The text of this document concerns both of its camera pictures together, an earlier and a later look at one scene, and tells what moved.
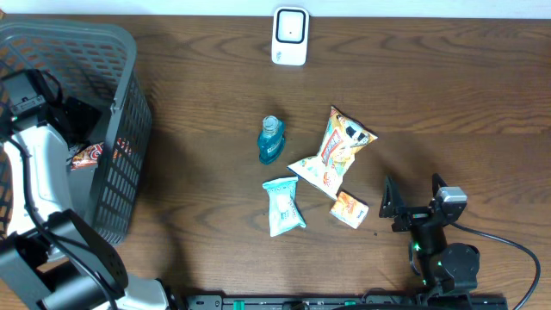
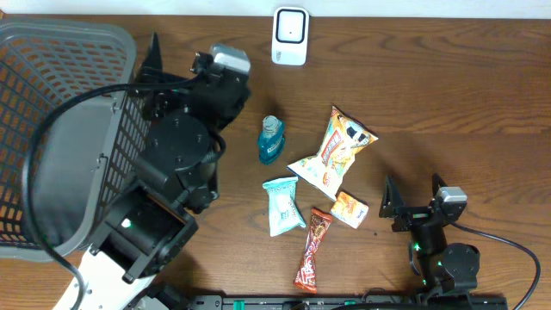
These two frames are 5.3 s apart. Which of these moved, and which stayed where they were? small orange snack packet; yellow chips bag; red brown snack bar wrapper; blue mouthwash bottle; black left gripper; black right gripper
Moved: red brown snack bar wrapper; black left gripper
Stayed: yellow chips bag; blue mouthwash bottle; small orange snack packet; black right gripper
